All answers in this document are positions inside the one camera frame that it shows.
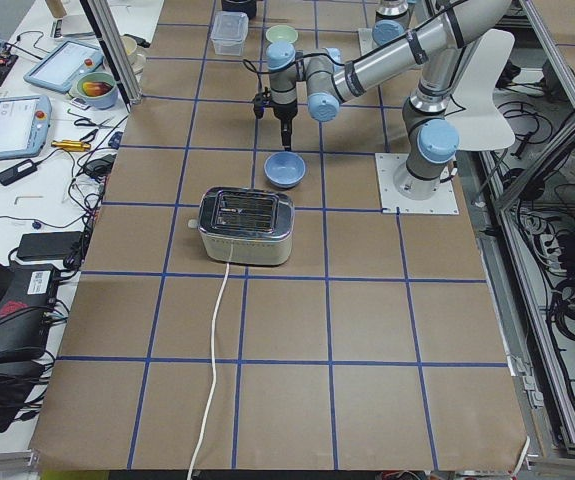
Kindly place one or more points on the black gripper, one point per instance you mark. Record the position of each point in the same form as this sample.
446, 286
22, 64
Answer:
284, 112

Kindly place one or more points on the green bowl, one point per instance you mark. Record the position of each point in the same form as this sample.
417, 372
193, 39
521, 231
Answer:
281, 33

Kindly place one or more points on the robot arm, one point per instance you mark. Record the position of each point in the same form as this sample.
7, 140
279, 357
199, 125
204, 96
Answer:
441, 45
392, 18

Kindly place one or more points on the beige bowl with lemon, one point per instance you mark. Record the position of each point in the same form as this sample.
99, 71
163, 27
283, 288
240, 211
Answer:
135, 54

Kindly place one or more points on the blue bowl with fruit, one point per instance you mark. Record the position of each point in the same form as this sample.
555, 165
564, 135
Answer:
98, 89

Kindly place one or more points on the cream silver toaster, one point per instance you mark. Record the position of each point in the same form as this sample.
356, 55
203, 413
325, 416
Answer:
246, 226

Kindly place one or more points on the clear plastic container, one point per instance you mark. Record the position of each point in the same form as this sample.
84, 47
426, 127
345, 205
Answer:
229, 33

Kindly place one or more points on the blue pot with glass lid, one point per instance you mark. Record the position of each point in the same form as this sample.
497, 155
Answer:
248, 7

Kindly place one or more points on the white chair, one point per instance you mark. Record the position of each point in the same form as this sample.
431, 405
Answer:
480, 125

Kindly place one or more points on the black scissors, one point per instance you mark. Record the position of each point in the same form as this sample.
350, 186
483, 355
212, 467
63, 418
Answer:
95, 127

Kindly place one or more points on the far teach pendant tablet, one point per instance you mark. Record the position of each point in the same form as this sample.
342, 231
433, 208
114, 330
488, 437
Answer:
65, 63

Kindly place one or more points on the teach pendant tablet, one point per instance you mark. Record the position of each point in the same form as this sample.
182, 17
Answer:
65, 63
24, 124

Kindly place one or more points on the black power adapter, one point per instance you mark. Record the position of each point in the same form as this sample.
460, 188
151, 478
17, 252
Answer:
18, 172

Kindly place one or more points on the near teach pendant tablet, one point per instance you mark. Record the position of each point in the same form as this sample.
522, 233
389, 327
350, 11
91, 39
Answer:
24, 124

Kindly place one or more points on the black power brick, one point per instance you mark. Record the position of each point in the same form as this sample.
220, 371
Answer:
47, 246

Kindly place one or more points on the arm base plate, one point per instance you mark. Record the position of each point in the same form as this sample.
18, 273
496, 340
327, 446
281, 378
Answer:
366, 40
401, 193

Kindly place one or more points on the orange handled tool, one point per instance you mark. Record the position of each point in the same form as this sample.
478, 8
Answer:
71, 145

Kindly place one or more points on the aluminium frame post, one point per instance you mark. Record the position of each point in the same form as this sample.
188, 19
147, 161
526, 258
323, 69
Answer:
99, 16

